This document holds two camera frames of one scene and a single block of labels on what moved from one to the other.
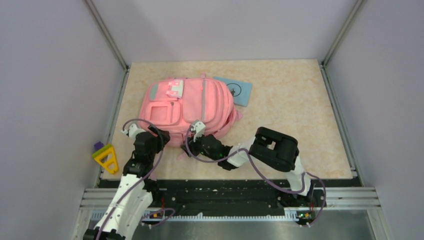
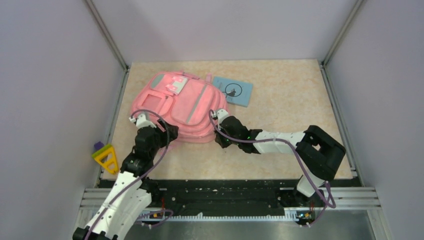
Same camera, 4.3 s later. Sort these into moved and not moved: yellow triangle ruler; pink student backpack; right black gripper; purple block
Moved: pink student backpack; right black gripper
Not moved: purple block; yellow triangle ruler
